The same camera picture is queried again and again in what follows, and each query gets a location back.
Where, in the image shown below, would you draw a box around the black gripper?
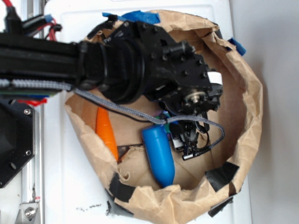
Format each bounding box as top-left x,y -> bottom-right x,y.
149,41 -> 223,161

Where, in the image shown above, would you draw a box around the green wooden block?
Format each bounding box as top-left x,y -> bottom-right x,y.
164,124 -> 171,134

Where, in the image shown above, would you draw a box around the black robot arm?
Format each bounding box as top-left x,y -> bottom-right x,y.
0,21 -> 223,160

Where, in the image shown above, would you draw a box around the blue plastic bottle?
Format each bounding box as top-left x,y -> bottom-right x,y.
142,126 -> 175,187

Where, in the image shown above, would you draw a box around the blue tape strip right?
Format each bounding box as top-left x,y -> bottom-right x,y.
228,37 -> 247,56

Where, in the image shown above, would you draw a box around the blue tape strip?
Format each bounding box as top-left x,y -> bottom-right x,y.
115,10 -> 161,24
228,37 -> 247,56

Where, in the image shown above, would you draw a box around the black tape patch bottom right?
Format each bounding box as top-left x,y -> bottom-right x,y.
205,161 -> 240,192

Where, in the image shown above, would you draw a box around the black tape patch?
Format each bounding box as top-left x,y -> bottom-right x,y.
205,161 -> 240,192
86,14 -> 118,40
108,173 -> 135,203

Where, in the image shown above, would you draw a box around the blue tape strip top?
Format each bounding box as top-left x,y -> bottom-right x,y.
115,10 -> 161,24

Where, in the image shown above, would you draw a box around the brown paper bag bin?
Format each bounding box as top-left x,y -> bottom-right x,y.
65,10 -> 263,224

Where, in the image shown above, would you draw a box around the orange plastic carrot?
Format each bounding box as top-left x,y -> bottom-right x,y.
96,107 -> 119,161

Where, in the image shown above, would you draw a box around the black tape patch top left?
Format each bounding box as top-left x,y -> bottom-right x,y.
86,14 -> 118,40

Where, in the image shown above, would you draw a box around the black tape patch bottom left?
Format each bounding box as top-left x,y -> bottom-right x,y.
108,173 -> 135,203

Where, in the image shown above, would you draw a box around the red wires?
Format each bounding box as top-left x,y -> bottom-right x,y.
3,0 -> 63,42

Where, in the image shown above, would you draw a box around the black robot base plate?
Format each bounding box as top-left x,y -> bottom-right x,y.
0,99 -> 34,188

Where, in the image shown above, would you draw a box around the grey braided cable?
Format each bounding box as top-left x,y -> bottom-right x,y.
0,78 -> 225,154

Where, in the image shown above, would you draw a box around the aluminium frame rail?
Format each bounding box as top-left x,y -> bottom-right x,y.
20,0 -> 44,224

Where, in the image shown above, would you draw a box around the metal corner bracket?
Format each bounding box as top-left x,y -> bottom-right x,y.
15,203 -> 41,224

